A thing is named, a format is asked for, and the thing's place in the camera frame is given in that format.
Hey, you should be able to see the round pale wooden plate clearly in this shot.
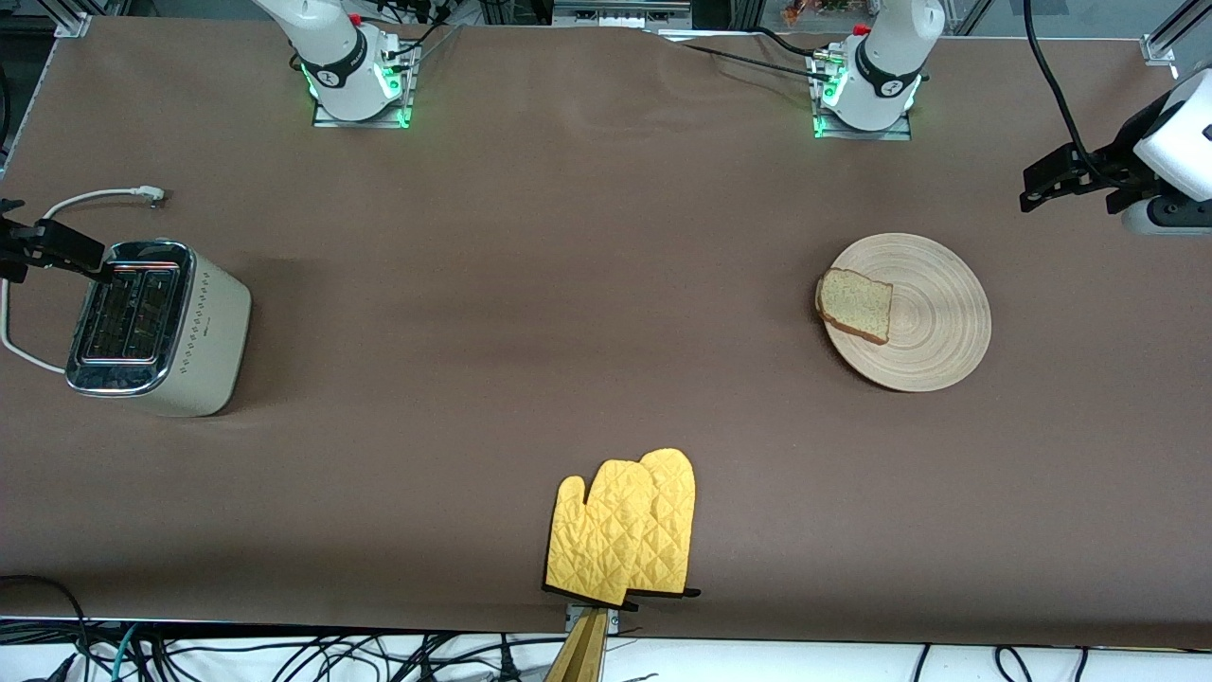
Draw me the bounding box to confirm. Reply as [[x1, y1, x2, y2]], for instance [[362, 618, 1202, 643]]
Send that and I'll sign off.
[[816, 232, 992, 393]]

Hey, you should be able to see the slice of brown-crust bread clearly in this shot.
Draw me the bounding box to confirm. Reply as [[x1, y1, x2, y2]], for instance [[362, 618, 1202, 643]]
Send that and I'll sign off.
[[816, 267, 894, 346]]

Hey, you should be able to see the cream and chrome toaster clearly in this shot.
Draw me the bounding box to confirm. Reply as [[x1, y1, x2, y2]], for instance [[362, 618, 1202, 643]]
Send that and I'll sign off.
[[64, 239, 253, 419]]

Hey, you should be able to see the colourful packet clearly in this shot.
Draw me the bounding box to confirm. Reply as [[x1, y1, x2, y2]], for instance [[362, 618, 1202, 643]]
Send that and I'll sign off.
[[781, 0, 858, 25]]

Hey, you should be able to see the grey metal box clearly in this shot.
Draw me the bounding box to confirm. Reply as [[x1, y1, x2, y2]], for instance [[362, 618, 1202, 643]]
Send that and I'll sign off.
[[552, 0, 664, 29]]

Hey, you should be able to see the brown table cover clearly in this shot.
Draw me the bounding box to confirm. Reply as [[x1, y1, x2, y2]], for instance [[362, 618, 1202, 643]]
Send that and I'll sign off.
[[0, 14, 1212, 650]]

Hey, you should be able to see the yellow quilted oven mitt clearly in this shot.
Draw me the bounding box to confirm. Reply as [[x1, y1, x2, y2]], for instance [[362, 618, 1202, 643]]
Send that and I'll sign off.
[[625, 447, 702, 600], [543, 459, 659, 608]]

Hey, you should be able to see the wooden pole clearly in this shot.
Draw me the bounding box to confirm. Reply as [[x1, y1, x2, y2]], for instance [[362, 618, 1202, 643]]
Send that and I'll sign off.
[[543, 606, 609, 682]]

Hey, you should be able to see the white toaster power cable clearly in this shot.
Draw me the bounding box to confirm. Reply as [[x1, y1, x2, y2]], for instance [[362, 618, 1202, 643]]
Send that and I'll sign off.
[[0, 186, 168, 375]]

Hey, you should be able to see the thick black gripper cable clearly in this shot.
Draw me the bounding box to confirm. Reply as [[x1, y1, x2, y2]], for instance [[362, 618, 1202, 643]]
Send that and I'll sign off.
[[1023, 0, 1114, 186]]

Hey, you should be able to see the aluminium frame profile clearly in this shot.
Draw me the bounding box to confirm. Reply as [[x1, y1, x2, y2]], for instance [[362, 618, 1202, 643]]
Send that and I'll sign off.
[[1141, 0, 1212, 67], [52, 0, 96, 39]]

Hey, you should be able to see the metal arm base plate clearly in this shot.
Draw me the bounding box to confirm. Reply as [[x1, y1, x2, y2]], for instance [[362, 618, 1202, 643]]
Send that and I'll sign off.
[[311, 43, 419, 130], [810, 47, 915, 141]]

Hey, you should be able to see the black arm base cable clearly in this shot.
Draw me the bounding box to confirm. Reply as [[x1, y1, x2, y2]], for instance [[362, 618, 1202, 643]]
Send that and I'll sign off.
[[674, 27, 834, 81], [374, 0, 465, 67]]

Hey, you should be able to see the looping black floor cable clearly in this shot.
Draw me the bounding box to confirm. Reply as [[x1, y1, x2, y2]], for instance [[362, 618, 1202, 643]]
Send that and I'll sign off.
[[0, 573, 93, 682]]

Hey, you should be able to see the teal cable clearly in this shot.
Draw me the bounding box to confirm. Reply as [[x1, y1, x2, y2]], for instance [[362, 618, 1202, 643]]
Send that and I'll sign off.
[[109, 623, 143, 682]]

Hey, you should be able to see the small metal bracket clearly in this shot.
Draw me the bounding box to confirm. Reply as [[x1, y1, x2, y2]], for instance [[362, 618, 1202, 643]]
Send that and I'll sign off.
[[565, 602, 621, 636]]

